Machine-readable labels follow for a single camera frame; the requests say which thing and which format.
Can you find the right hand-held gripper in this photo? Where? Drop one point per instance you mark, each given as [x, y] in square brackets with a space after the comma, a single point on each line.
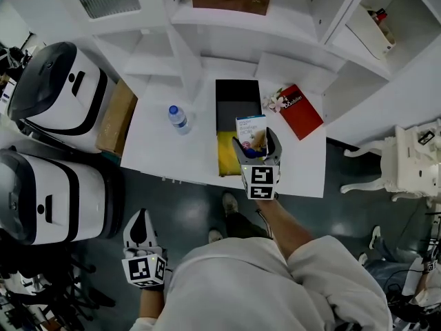
[262, 179]

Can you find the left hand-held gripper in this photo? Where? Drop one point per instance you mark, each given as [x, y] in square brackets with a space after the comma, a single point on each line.
[143, 269]

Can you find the white printed product box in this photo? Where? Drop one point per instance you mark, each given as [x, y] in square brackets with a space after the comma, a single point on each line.
[249, 129]

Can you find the black tray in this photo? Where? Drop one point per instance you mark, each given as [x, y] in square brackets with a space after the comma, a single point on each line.
[237, 110]

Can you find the person's left forearm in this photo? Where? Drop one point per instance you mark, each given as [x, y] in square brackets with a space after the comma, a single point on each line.
[151, 307]

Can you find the person's right forearm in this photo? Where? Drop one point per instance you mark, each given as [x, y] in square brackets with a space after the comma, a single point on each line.
[280, 228]

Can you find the brown cardboard box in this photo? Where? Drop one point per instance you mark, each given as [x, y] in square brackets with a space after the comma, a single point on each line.
[115, 119]

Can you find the yellow packet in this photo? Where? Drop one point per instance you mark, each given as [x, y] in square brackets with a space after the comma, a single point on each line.
[227, 153]

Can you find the red book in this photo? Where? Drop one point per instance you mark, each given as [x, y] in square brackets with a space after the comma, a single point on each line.
[303, 114]

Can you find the person's right shoe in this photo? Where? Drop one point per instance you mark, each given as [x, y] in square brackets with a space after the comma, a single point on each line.
[230, 203]

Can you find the person's shoe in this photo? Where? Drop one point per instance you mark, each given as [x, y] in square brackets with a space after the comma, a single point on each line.
[230, 203]
[215, 236]

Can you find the person's left shoe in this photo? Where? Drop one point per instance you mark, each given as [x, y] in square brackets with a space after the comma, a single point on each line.
[215, 236]

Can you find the clear water bottle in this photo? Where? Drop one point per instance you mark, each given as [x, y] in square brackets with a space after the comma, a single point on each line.
[180, 120]

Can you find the person's right leg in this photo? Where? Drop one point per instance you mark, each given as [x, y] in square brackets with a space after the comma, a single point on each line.
[243, 226]

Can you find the white and black machine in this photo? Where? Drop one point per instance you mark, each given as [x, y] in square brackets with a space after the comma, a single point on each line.
[62, 91]
[51, 198]

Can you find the white shelf cabinet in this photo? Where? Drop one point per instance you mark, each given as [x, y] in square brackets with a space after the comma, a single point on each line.
[241, 34]

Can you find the black tripod stand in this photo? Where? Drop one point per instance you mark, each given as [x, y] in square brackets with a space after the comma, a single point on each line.
[41, 295]

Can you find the person's white hoodie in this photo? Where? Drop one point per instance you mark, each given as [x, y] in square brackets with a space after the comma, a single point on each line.
[248, 288]

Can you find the white plastic container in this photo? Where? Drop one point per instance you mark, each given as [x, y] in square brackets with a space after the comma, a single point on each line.
[367, 34]

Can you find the red small bottle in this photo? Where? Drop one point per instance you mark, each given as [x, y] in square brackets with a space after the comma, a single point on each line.
[380, 16]

